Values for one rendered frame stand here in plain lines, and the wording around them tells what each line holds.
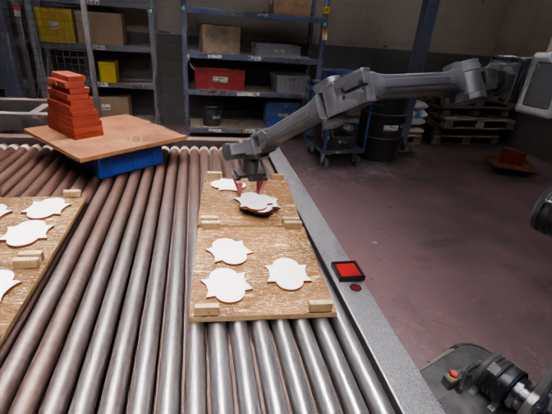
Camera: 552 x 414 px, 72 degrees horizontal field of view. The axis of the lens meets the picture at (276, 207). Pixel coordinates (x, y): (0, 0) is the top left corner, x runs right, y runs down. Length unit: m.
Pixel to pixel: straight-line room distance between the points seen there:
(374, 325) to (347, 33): 5.62
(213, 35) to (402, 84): 4.47
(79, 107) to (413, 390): 1.54
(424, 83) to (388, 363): 0.64
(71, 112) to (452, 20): 6.17
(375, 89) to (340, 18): 5.39
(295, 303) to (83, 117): 1.22
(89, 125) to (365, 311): 1.35
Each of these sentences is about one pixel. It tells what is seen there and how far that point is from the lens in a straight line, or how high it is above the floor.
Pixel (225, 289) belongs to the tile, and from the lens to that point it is 0.97.
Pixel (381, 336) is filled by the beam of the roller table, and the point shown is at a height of 0.92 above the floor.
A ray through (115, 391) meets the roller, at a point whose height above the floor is 0.92.
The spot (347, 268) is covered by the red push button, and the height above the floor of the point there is 0.93.
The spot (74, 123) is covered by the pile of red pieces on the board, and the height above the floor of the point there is 1.11.
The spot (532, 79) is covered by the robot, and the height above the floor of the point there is 1.46.
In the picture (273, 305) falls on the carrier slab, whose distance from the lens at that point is 0.94.
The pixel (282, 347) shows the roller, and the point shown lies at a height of 0.92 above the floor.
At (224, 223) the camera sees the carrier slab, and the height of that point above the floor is 0.94.
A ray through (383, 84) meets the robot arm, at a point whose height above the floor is 1.44.
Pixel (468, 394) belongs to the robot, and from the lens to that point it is 1.86.
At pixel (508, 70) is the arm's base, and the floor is 1.48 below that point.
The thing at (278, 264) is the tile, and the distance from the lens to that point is 1.06.
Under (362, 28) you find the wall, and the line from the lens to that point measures 6.40.
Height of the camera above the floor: 1.56
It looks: 27 degrees down
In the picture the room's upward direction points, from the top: 5 degrees clockwise
